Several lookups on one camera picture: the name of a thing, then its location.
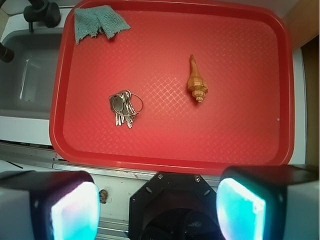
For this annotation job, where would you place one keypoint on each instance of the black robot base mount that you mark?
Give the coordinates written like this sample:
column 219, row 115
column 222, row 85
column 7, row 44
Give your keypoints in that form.
column 174, row 206

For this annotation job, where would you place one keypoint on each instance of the light blue cloth rag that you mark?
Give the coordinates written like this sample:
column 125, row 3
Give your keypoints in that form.
column 98, row 20

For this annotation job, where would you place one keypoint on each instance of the brown spiral seashell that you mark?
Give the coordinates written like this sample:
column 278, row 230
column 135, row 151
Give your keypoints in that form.
column 196, row 84

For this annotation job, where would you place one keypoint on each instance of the grey sink basin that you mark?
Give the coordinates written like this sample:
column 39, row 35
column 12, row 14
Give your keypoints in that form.
column 27, row 82

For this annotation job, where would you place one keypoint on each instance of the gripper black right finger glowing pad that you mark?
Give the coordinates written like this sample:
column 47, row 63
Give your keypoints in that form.
column 269, row 202

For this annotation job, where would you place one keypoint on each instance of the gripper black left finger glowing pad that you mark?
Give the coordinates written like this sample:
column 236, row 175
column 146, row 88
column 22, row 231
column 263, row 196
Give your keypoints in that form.
column 48, row 205

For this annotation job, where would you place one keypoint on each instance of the red plastic tray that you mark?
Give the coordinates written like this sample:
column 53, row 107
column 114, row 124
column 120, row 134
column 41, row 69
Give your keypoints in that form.
column 244, row 54

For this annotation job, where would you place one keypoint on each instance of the silver keys on ring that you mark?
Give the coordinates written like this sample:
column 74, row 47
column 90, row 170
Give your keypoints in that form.
column 123, row 109

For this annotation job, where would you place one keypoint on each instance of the dark grey faucet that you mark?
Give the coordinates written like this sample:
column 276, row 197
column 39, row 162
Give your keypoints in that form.
column 38, row 11

